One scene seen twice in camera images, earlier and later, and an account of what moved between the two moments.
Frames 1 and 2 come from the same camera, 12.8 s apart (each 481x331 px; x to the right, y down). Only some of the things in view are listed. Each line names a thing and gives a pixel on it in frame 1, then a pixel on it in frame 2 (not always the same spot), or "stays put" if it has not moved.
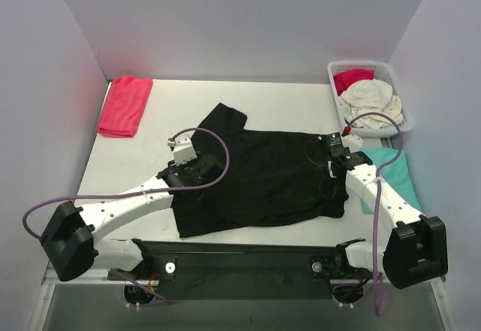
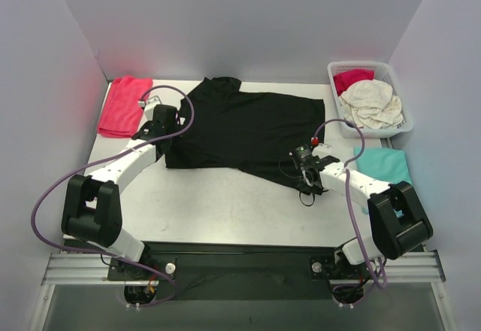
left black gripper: x=210 y=163 → x=165 y=144
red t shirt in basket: x=344 y=78 stays put
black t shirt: x=273 y=178 → x=260 y=132
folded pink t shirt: x=123 y=106 stays put
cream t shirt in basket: x=371 y=96 stays put
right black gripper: x=334 y=150 → x=304 y=173
